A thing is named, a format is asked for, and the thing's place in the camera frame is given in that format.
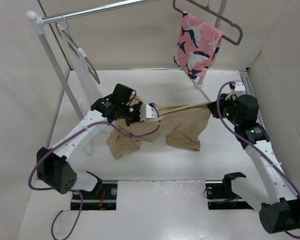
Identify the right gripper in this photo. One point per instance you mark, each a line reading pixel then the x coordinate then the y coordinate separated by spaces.
pixel 223 102

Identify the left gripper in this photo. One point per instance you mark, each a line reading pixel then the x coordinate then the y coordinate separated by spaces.
pixel 137 119

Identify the beige t shirt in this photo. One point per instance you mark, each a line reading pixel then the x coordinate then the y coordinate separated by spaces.
pixel 180 130

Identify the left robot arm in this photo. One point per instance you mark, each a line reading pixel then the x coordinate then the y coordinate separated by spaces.
pixel 57 166

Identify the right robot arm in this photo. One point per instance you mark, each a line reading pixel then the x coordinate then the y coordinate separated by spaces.
pixel 278 207

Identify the grey hanger left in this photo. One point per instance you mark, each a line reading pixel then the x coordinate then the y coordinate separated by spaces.
pixel 78 52

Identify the white garment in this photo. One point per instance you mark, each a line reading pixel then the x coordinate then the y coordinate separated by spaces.
pixel 91 89

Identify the pink patterned garment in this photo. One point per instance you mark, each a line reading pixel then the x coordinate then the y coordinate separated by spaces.
pixel 197 46

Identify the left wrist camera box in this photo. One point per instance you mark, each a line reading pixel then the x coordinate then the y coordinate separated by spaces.
pixel 147 112

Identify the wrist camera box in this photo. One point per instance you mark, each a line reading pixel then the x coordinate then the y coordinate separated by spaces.
pixel 147 112
pixel 237 88

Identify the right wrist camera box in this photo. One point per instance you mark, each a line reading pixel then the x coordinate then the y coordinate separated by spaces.
pixel 237 88

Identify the aluminium rail right side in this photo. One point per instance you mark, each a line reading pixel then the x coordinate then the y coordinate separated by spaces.
pixel 246 82

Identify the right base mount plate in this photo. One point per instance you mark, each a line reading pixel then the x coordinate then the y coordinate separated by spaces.
pixel 220 198

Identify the base mount plate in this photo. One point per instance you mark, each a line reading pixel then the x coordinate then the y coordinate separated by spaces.
pixel 106 200
pixel 220 198

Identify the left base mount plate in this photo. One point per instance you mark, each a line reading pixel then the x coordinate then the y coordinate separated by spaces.
pixel 106 200

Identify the clothes rack frame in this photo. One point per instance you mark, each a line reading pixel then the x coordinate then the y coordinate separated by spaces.
pixel 38 23

